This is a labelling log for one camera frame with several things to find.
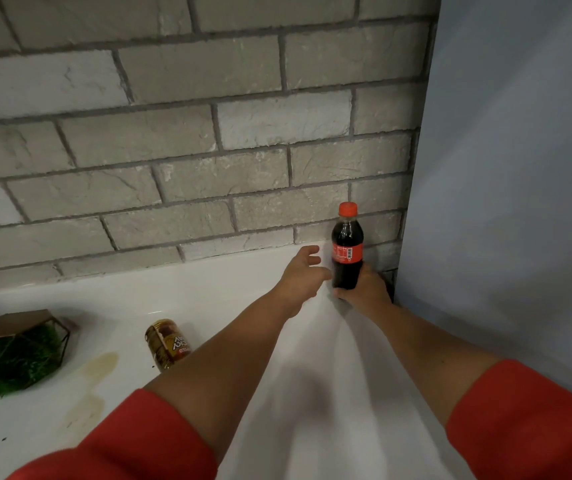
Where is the person's right hand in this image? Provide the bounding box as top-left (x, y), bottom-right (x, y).
top-left (333, 262), bottom-right (394, 323)

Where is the cola bottle with red cap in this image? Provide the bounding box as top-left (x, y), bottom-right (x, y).
top-left (330, 201), bottom-right (365, 291)

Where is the white countertop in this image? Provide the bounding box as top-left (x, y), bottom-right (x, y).
top-left (0, 239), bottom-right (476, 480)

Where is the green plant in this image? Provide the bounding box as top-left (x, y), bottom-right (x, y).
top-left (0, 308), bottom-right (71, 399)

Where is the person's left hand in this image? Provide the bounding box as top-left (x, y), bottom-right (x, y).
top-left (271, 245), bottom-right (332, 318)

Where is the brown spice jar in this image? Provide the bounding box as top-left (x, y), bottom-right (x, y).
top-left (144, 318), bottom-right (193, 373)

